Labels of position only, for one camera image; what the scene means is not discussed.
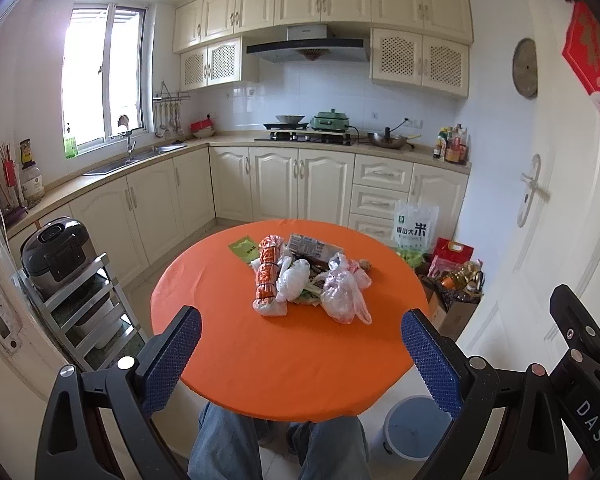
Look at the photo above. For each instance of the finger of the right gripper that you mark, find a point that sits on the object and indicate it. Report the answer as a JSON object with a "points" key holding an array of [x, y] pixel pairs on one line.
{"points": [[573, 320]]}

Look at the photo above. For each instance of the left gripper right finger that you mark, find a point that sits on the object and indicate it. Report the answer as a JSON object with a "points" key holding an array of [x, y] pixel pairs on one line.
{"points": [[530, 443]]}

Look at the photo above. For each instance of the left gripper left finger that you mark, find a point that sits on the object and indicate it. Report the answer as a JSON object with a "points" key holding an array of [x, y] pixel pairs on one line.
{"points": [[73, 442]]}

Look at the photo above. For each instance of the red white snack bag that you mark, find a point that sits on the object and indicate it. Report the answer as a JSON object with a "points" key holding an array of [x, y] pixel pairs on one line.
{"points": [[265, 276]]}

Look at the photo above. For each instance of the green packet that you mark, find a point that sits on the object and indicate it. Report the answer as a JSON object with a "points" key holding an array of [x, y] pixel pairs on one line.
{"points": [[245, 249]]}

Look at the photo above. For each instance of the white plastic bag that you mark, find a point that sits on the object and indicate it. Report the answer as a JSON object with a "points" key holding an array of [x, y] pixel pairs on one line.
{"points": [[292, 279]]}

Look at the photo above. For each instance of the milk carton box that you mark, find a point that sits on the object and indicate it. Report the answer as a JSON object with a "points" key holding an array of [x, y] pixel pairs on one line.
{"points": [[310, 248]]}

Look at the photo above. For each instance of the clear plastic bag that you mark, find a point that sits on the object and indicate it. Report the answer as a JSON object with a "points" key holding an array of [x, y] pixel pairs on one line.
{"points": [[342, 293]]}

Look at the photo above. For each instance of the brown ginger lump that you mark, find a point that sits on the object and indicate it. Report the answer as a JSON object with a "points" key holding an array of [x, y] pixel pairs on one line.
{"points": [[365, 264]]}

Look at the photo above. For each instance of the blue plastic trash bin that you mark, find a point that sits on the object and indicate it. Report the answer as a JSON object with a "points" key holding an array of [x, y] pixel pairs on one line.
{"points": [[411, 431]]}

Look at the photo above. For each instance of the lower kitchen cabinets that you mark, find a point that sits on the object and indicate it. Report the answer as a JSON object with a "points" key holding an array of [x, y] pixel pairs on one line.
{"points": [[137, 215]]}

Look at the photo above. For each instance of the kitchen cabinets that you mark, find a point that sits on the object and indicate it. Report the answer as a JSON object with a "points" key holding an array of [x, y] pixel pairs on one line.
{"points": [[137, 215], [417, 42]]}

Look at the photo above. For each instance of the kitchen sink faucet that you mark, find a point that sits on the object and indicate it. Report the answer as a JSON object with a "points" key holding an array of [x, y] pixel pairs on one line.
{"points": [[127, 140]]}

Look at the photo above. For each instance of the upper kitchen cabinets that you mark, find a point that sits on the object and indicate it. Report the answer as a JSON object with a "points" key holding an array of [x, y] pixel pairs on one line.
{"points": [[417, 42]]}

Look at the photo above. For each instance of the white door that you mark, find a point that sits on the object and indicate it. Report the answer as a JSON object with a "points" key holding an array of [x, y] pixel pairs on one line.
{"points": [[560, 243]]}

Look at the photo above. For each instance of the metal rack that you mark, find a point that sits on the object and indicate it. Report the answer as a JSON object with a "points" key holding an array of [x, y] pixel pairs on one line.
{"points": [[89, 318]]}

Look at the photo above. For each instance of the person's jeans legs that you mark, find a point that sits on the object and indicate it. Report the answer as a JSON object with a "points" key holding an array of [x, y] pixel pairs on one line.
{"points": [[228, 446]]}

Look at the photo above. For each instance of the cardboard box with bottles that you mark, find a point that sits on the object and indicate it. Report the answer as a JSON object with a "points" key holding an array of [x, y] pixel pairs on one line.
{"points": [[453, 296]]}

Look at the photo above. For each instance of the red rice bag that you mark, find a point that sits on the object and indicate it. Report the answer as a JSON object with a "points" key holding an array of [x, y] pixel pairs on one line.
{"points": [[448, 256]]}

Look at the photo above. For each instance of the rice cooker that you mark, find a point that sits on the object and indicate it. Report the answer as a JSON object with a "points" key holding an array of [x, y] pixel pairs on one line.
{"points": [[55, 254]]}

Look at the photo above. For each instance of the white rice bag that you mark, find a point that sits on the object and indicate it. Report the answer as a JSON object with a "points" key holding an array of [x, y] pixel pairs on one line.
{"points": [[413, 230]]}

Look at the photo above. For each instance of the condiment bottles group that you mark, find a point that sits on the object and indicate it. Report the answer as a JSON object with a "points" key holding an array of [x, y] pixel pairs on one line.
{"points": [[452, 145]]}

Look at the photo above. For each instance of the red fu decoration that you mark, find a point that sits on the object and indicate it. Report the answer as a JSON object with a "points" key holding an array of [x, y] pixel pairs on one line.
{"points": [[582, 50]]}

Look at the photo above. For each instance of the gas stove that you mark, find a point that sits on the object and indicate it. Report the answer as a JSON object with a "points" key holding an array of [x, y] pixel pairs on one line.
{"points": [[303, 133]]}

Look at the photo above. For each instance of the window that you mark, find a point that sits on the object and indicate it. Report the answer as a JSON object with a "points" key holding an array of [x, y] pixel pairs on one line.
{"points": [[102, 88]]}

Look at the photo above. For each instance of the green electric pot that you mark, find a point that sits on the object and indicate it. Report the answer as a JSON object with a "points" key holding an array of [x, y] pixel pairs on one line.
{"points": [[330, 121]]}

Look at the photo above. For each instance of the range hood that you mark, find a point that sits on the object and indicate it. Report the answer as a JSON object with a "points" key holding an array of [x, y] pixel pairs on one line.
{"points": [[312, 43]]}

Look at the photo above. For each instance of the door handle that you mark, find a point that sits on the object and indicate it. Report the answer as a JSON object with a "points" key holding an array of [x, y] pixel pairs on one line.
{"points": [[532, 189]]}

